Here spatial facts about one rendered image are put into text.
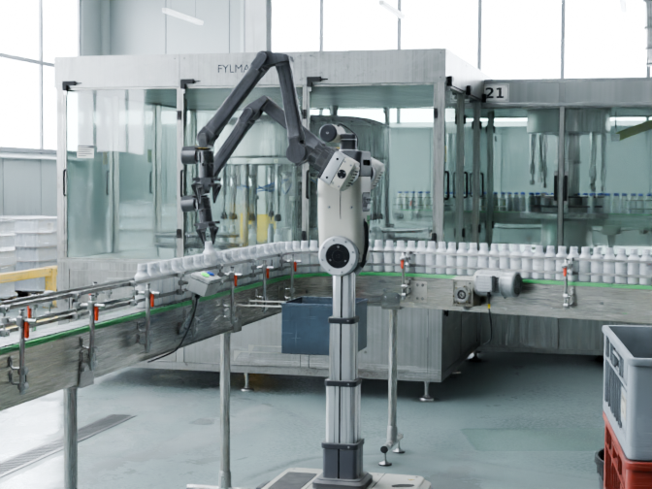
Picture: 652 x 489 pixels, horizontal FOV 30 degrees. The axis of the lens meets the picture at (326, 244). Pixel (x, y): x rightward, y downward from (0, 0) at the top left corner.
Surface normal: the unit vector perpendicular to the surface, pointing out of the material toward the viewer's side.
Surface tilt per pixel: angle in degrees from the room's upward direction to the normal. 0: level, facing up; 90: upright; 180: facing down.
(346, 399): 90
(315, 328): 90
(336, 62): 90
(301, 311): 90
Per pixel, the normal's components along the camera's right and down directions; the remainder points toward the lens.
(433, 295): -0.55, 0.04
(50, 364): 0.97, 0.02
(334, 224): -0.26, 0.23
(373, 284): -0.13, 0.06
